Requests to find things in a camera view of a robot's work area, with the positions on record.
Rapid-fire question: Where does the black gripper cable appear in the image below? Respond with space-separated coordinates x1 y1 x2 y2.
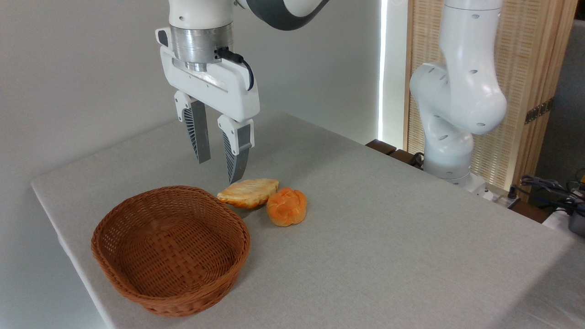
215 47 255 91

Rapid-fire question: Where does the flat pale toasted bread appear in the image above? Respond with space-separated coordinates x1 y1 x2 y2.
217 178 280 210

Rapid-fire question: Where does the white power strip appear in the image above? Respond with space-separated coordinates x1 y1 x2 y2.
482 186 521 207

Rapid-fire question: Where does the black cable bundle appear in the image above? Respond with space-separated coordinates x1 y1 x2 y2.
509 175 585 216

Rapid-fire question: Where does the black metal screen hinge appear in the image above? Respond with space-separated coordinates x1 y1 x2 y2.
525 98 554 125

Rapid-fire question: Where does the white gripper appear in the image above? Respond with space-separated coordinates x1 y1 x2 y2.
155 27 261 184

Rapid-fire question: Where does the wooden slat folding screen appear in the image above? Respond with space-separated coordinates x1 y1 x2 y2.
404 0 579 202

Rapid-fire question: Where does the round orange knotted bread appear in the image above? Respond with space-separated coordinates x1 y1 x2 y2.
266 187 307 227

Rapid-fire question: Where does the brown woven wicker basket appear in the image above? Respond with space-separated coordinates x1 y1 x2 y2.
90 185 251 318

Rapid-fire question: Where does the dark brown wooden furniture edge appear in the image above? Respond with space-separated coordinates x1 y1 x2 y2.
366 139 425 170

